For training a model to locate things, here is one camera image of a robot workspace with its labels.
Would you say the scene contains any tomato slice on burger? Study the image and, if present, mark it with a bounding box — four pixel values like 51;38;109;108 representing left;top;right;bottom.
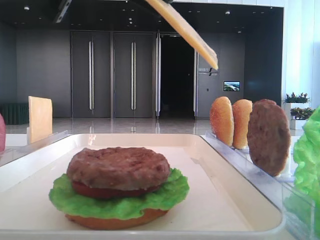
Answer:
71;181;161;199

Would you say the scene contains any standing green lettuce leaf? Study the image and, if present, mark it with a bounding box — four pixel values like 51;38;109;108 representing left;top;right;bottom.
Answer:
293;108;320;234

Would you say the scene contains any clear right food rack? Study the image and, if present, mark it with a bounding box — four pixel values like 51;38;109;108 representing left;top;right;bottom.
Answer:
203;132;320;240

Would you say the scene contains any standing bun slice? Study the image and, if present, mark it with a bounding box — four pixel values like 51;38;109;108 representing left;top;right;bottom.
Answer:
209;96;234;147
232;99;253;149

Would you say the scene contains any bottom bun on tray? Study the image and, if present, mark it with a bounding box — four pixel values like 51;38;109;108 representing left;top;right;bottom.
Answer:
65;208;168;230

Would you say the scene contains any orange cheese slice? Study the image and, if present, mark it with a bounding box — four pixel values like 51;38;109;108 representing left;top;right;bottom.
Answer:
28;96;53;144
146;0;219;70

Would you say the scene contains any green lettuce on burger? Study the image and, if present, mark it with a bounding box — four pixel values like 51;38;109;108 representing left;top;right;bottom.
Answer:
48;168;190;220

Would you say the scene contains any meat patty on burger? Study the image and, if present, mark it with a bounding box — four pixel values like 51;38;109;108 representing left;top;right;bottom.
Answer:
66;147;171;191

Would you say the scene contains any red tomato slice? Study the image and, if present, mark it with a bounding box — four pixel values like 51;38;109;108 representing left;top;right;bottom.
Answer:
0;114;6;152

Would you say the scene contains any white serving tray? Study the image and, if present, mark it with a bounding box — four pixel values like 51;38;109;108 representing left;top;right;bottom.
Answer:
0;133;290;240

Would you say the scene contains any standing meat patty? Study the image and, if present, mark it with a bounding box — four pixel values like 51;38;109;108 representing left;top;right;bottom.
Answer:
247;99;291;177

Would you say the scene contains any front standing bun slice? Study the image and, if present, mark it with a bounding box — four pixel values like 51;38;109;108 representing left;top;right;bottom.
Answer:
209;96;234;147

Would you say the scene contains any clear food rack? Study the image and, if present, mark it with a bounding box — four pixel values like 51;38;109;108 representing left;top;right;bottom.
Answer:
0;130;69;167
203;132;320;240

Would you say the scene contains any wall display screen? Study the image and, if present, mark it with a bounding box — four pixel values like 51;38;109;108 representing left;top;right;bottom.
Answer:
223;81;241;92

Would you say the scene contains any clear left food rack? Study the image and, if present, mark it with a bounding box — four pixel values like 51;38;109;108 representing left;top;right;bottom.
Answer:
0;130;69;167

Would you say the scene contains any potted plant planter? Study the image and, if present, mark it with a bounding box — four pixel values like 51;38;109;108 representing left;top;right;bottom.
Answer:
283;92;315;130

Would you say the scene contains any rear standing bun slice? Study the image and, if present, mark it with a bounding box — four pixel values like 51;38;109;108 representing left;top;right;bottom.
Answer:
232;99;253;149

